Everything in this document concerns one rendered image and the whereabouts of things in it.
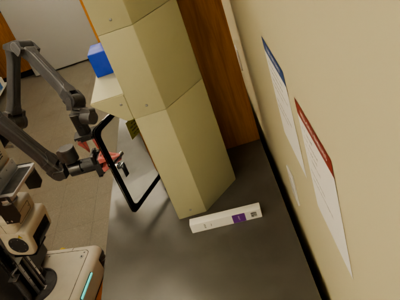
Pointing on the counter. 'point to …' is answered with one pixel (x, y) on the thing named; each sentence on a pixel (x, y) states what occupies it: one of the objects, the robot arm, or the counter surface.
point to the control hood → (111, 97)
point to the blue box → (99, 61)
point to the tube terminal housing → (171, 107)
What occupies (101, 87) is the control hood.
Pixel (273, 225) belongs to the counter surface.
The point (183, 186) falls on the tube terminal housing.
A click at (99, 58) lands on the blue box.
